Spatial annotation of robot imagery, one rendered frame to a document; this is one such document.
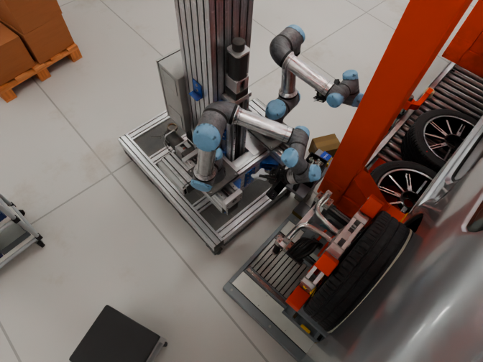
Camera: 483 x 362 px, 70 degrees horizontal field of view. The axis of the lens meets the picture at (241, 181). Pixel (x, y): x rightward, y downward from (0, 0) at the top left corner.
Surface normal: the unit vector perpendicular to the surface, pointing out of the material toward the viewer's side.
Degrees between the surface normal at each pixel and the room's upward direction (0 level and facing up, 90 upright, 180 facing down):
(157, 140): 0
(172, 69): 0
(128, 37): 0
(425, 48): 90
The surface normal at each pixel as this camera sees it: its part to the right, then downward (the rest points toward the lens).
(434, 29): -0.67, 0.62
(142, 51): 0.04, -0.50
